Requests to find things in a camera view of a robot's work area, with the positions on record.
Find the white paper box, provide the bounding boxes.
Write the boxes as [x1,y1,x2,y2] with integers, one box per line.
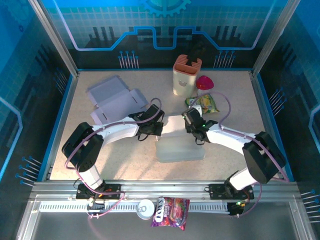
[154,116,206,164]

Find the lavender paper box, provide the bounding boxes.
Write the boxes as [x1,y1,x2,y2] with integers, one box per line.
[86,74,150,126]

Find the green yellow candy bag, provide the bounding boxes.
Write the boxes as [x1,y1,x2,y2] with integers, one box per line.
[184,93,220,115]

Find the beige knife block, orange top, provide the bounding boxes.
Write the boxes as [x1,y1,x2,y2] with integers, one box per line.
[172,54,203,99]

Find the silver tin can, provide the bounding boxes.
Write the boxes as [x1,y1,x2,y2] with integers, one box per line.
[136,199,156,221]

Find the purple berries candy bag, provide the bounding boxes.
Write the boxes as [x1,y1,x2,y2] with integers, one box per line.
[150,196,191,231]

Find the black electronics module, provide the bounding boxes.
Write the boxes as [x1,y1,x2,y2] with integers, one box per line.
[226,199,245,218]

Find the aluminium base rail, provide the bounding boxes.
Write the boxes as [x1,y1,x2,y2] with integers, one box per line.
[28,179,300,202]

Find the black knife handle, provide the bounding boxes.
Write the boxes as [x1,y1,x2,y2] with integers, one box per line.
[186,41,207,68]

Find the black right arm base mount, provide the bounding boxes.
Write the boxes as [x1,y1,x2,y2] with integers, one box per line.
[208,183,255,201]

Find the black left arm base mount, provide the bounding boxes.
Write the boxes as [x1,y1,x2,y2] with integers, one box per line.
[75,183,123,201]

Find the white slotted cable duct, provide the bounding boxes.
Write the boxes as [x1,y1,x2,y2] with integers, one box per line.
[38,201,230,214]

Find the aluminium frame post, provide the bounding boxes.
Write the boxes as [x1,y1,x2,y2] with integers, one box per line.
[27,0,80,77]
[250,0,301,77]

